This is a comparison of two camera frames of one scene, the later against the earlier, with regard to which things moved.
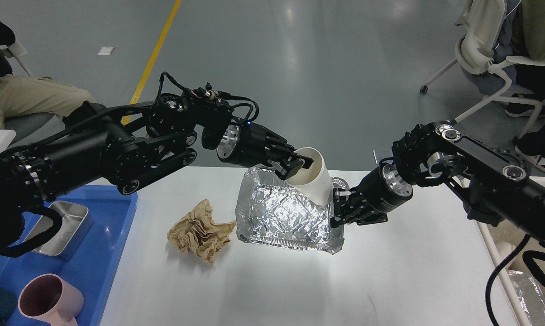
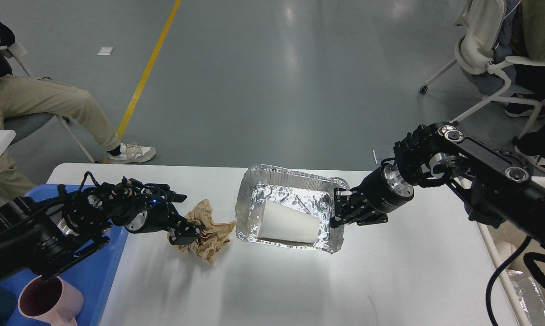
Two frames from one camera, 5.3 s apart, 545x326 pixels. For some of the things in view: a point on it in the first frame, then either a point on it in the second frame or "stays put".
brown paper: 197,231 stays put
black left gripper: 253,144 → 156,214
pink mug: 49,297 stays put
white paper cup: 314,184 → 279,222
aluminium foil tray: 270,211 stays put
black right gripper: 381,189 stays put
